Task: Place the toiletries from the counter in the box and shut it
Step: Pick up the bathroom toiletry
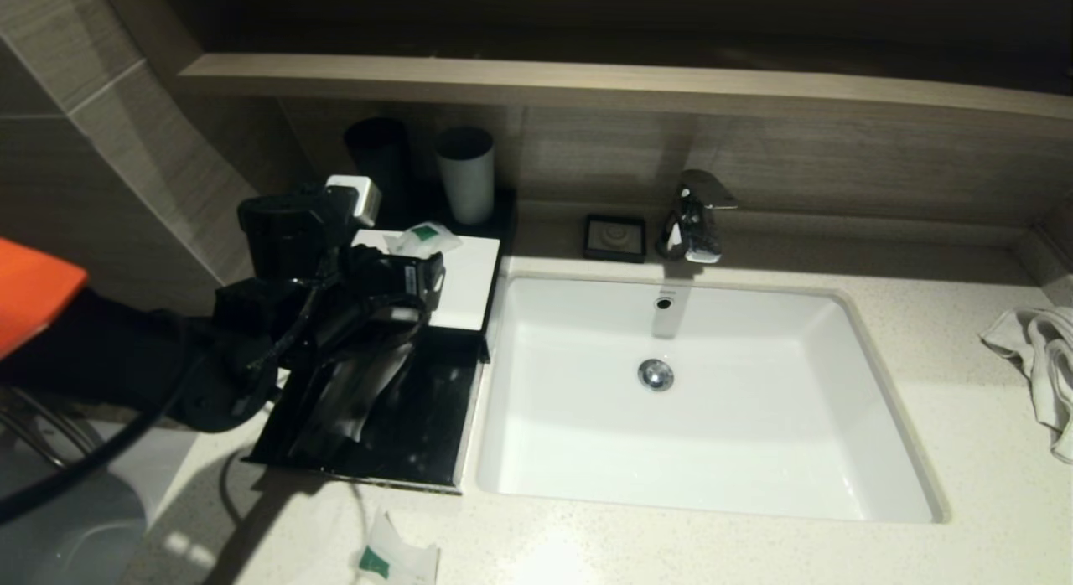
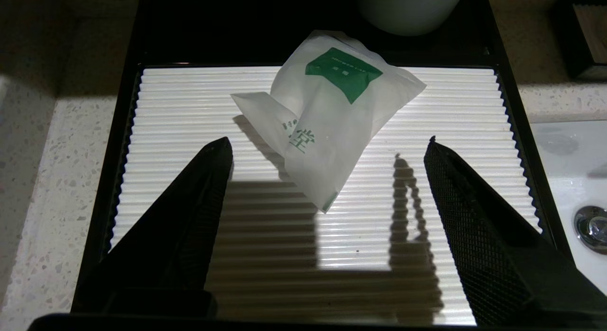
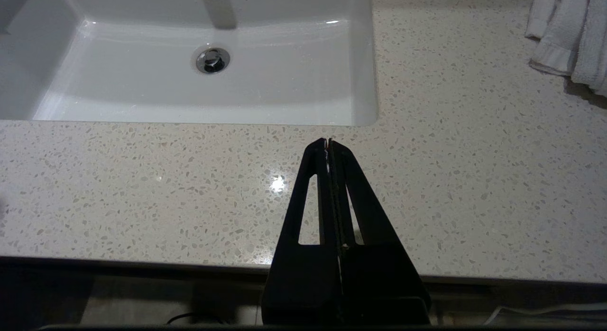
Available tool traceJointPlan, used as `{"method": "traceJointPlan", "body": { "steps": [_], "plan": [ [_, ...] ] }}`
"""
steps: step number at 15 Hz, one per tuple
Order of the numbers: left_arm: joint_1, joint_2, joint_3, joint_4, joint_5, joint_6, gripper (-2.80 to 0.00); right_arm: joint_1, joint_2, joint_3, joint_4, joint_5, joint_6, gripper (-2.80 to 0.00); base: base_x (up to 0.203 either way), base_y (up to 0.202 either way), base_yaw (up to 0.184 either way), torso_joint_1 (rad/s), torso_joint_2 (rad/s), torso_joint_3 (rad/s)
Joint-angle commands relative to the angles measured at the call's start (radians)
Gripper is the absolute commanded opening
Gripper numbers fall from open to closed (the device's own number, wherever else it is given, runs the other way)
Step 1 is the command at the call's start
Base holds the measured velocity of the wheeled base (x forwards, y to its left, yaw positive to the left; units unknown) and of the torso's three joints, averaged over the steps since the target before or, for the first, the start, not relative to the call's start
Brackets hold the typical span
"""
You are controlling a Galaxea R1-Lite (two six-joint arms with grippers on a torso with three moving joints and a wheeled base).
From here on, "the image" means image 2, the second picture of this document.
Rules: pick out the grey cup with dark rim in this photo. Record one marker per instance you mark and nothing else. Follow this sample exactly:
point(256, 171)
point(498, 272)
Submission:
point(408, 11)

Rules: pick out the black square soap dish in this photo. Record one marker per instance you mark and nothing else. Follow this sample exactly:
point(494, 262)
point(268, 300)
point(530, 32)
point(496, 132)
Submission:
point(583, 41)

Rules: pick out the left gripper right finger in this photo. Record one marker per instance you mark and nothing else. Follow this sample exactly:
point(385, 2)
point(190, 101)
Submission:
point(488, 245)

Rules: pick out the black amenity box with drawer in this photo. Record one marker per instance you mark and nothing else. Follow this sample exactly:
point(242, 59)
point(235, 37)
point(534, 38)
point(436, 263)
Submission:
point(379, 250)

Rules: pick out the chrome drain stopper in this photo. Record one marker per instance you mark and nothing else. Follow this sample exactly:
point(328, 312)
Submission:
point(593, 229)

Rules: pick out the small clear packet green label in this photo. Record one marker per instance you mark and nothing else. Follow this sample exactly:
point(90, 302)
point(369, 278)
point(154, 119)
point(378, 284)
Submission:
point(332, 122)

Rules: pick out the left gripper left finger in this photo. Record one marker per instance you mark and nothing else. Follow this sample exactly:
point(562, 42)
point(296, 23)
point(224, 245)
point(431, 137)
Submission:
point(180, 226)

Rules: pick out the white ceramic sink basin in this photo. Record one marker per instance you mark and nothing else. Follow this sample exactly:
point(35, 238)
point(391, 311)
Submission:
point(564, 170)

